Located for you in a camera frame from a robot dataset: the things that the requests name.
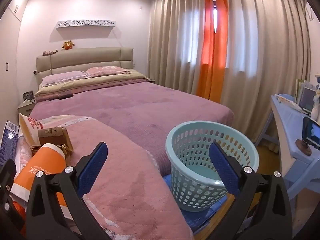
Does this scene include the beige padded headboard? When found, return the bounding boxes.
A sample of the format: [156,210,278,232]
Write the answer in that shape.
[36,47,134,87]

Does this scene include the blue white packet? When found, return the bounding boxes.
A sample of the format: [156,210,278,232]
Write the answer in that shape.
[0,120,20,167]

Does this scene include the brown cardboard carton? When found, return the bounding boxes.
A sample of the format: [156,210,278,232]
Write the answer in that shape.
[38,127,73,156]

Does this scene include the beige folded quilt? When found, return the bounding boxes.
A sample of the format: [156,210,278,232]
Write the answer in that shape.
[34,70,148,98]

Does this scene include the purple bedspread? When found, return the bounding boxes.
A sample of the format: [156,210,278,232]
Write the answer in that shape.
[29,81,234,178]

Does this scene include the orange curtain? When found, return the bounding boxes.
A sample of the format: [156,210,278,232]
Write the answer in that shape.
[196,0,229,104]

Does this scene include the light blue desk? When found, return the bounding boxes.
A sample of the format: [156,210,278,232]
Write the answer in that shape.
[254,94,320,220]

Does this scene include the red white paper cup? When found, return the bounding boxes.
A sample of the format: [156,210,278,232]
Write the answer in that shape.
[19,113,44,153]

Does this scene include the pink printed blanket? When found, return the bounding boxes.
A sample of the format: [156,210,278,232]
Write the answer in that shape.
[30,115,196,240]

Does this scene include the upright books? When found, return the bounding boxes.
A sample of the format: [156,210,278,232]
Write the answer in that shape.
[295,79,317,111]

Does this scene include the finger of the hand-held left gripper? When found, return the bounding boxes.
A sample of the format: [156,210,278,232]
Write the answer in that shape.
[0,158,18,203]

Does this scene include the white wardrobe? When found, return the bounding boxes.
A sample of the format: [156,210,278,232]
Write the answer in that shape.
[0,0,29,137]

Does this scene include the purple pillow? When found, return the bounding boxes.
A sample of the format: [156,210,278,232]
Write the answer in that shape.
[41,71,87,87]

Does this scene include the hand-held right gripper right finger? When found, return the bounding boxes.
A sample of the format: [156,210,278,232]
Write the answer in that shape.
[209,141,293,240]

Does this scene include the beige curtain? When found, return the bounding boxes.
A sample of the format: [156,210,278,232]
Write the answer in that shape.
[147,0,310,142]

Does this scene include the phone on wooden stand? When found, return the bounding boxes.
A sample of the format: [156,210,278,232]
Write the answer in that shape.
[295,116,320,156]

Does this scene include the pink pillow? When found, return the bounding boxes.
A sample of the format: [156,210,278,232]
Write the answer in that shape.
[85,66,129,78]

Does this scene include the blue plastic stool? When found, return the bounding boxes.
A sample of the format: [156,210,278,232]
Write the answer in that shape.
[162,174,234,233]

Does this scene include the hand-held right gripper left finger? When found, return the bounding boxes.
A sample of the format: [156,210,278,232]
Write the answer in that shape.
[26,142,112,240]

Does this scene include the light blue plastic basket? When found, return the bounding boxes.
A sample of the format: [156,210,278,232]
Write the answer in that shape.
[165,121,260,212]

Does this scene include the white pink printed bag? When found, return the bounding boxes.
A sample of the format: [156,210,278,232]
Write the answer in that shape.
[14,136,36,171]

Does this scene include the orange white cup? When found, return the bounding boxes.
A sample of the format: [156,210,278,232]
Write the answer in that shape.
[11,143,67,205]

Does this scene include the white wall shelf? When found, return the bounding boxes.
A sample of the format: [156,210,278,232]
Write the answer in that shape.
[56,19,117,29]

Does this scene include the white figurine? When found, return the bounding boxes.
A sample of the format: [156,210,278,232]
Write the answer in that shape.
[310,74,320,121]

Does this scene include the beige nightstand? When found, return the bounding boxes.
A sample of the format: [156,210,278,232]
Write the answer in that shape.
[17,100,37,117]

